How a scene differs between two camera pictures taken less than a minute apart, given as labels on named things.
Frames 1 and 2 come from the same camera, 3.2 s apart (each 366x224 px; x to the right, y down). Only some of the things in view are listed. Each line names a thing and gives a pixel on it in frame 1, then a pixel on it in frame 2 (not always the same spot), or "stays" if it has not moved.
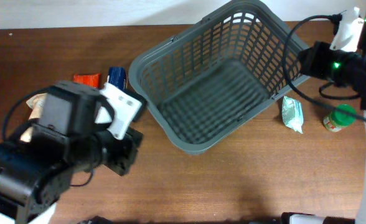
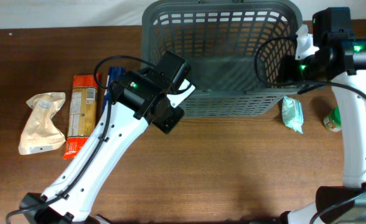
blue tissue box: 117,77 stays
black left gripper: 127,154 to 178,117
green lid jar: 337,120 stays
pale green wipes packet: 292,114 stays
